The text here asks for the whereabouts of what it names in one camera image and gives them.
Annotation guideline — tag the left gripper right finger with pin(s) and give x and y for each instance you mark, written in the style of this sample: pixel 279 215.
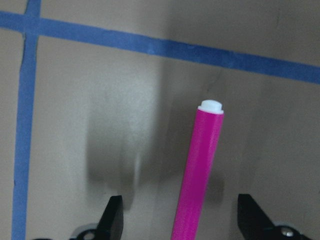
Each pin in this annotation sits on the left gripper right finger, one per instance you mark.
pixel 252 221

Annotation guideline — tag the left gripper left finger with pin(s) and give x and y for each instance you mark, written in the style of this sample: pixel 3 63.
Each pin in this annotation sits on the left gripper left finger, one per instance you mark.
pixel 111 224

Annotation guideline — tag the pink marker pen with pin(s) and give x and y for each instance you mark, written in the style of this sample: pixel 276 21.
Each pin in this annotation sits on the pink marker pen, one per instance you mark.
pixel 203 144

